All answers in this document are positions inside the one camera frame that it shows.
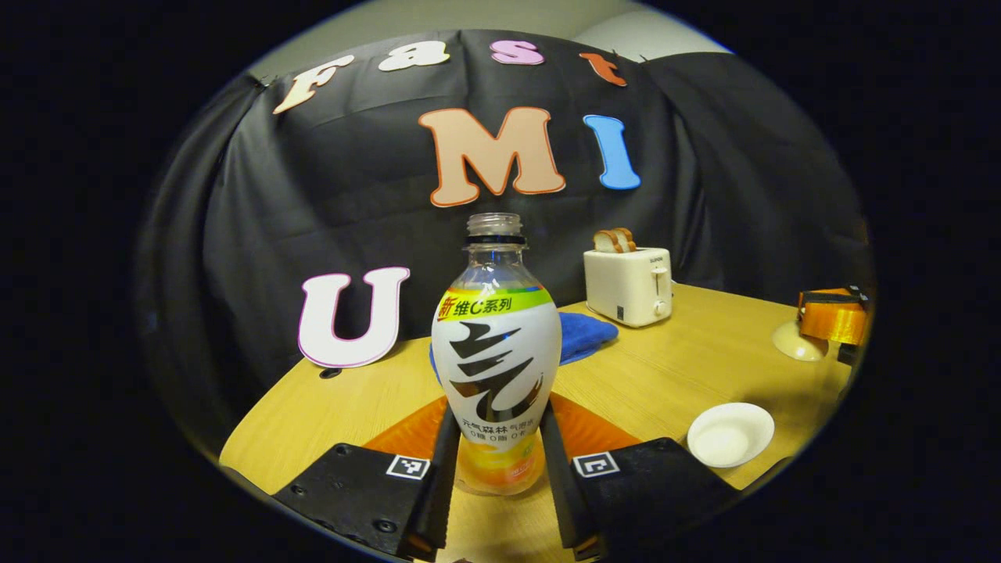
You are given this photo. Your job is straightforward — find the white toaster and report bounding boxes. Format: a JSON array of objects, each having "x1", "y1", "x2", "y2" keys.
[{"x1": 583, "y1": 247, "x2": 674, "y2": 328}]

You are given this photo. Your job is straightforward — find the clear water bottle white label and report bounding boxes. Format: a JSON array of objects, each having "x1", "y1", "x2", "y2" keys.
[{"x1": 431, "y1": 213, "x2": 562, "y2": 497}]

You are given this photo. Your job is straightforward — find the black backdrop cloth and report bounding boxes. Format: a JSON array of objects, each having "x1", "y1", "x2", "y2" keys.
[{"x1": 133, "y1": 30, "x2": 873, "y2": 462}]

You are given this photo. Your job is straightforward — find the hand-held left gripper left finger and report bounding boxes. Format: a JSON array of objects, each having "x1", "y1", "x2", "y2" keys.
[{"x1": 274, "y1": 396, "x2": 462, "y2": 562}]

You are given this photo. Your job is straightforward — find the cream teacup lid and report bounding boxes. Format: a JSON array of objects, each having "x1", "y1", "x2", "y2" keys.
[{"x1": 773, "y1": 319, "x2": 830, "y2": 363}]

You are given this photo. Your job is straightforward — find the blue towel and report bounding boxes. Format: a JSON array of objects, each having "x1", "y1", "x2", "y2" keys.
[{"x1": 429, "y1": 312, "x2": 619, "y2": 384}]

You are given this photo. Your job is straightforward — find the cream teacup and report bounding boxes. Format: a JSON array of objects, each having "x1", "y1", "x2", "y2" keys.
[{"x1": 687, "y1": 403, "x2": 776, "y2": 469}]

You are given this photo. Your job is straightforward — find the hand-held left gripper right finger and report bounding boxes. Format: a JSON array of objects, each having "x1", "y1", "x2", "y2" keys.
[{"x1": 538, "y1": 393, "x2": 740, "y2": 562}]

